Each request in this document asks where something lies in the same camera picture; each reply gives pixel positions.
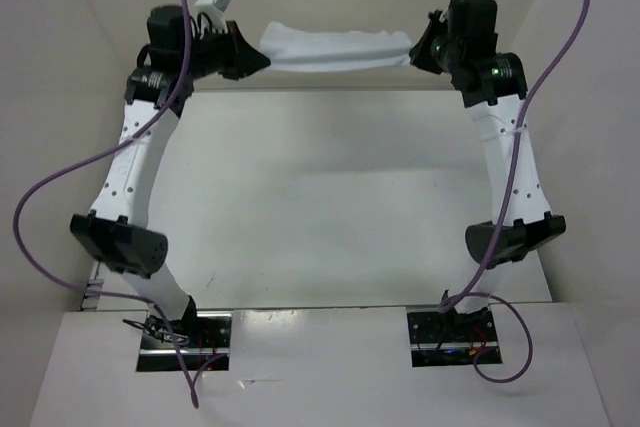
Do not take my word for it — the white skirt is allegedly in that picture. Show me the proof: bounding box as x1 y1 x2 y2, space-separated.
259 22 413 73

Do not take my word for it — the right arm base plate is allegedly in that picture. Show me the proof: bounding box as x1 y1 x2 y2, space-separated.
406 308 502 368

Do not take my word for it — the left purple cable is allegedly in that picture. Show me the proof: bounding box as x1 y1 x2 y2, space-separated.
12 0 211 409

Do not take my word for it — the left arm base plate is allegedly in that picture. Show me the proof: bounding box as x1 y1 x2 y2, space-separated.
123 311 232 373

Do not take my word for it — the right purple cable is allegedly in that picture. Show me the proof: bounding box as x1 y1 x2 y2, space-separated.
439 0 592 383

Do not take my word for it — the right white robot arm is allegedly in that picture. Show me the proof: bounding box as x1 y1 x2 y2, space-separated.
409 0 566 340

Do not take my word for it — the aluminium table edge rail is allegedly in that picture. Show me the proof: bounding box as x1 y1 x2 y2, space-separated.
80 261 104 312

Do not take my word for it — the purple cable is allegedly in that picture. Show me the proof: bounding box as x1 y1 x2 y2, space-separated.
439 0 592 383
12 0 211 409

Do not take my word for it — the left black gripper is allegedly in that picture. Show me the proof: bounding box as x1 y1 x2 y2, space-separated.
181 22 269 82

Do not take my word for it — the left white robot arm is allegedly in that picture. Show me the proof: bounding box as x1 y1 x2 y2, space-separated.
70 5 270 347

